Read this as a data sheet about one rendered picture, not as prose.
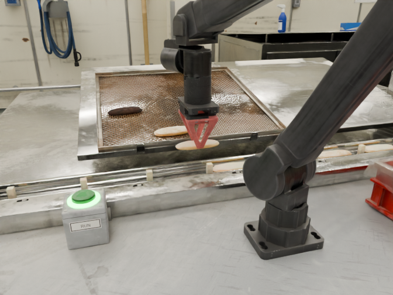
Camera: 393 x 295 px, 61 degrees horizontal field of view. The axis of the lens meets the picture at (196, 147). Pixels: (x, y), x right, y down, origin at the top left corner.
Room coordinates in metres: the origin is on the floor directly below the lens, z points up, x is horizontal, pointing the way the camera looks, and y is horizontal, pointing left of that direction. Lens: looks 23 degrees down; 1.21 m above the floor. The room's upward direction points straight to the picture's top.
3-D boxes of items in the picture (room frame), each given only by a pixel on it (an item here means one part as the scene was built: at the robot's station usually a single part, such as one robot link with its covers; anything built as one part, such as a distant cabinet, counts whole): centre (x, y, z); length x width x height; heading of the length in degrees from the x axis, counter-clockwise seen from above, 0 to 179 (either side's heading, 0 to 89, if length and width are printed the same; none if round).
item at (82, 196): (0.50, 0.20, 0.90); 0.04 x 0.04 x 0.02
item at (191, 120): (0.68, 0.00, 0.97); 0.07 x 0.07 x 0.09; 16
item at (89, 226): (0.50, 0.20, 0.84); 0.08 x 0.08 x 0.11; 15
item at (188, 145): (0.68, 0.00, 0.92); 0.10 x 0.04 x 0.01; 105
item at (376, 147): (0.82, -0.49, 0.86); 0.10 x 0.04 x 0.01; 105
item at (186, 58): (0.69, 0.00, 1.10); 0.07 x 0.06 x 0.07; 37
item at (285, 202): (0.50, -0.14, 0.94); 0.09 x 0.05 x 0.10; 37
